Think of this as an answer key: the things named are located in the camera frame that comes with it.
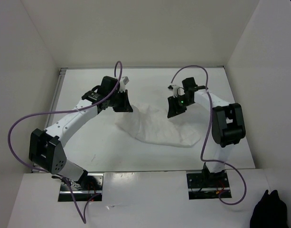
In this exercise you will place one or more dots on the dark folded garment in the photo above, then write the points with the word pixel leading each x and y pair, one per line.
pixel 270 212

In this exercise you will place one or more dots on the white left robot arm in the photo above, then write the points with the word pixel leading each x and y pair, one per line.
pixel 47 146

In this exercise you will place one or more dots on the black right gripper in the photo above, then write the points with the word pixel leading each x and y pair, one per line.
pixel 173 109

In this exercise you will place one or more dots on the white pleated skirt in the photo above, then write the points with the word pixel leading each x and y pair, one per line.
pixel 148 121

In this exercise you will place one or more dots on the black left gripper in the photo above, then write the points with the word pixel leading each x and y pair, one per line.
pixel 126 107

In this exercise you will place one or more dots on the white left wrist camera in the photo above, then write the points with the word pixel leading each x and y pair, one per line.
pixel 124 81

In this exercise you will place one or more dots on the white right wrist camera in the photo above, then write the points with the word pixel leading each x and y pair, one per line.
pixel 176 90

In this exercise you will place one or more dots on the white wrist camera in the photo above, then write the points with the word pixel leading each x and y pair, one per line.
pixel 124 81
pixel 176 90

